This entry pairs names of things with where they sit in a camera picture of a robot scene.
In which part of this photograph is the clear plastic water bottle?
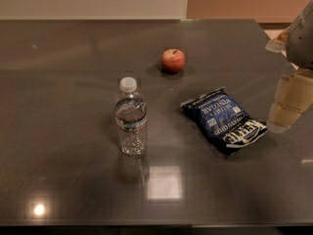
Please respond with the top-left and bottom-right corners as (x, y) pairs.
(114, 76), (148, 156)

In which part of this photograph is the red apple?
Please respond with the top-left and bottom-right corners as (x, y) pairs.
(161, 49), (186, 73)

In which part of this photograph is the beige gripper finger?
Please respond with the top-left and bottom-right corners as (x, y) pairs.
(265, 29), (289, 53)
(266, 69), (313, 133)

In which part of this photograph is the blue chip bag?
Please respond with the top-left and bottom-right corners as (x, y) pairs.
(180, 87), (267, 156)

